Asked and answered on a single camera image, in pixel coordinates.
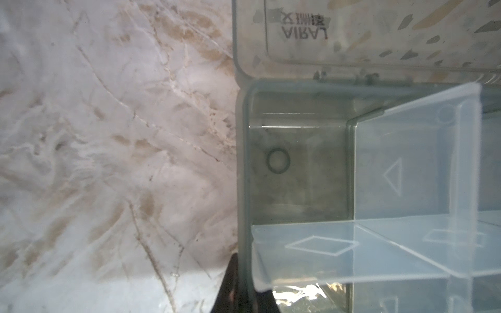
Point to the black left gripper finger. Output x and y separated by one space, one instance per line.
231 299

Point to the clear plastic organizer box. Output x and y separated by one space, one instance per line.
368 155

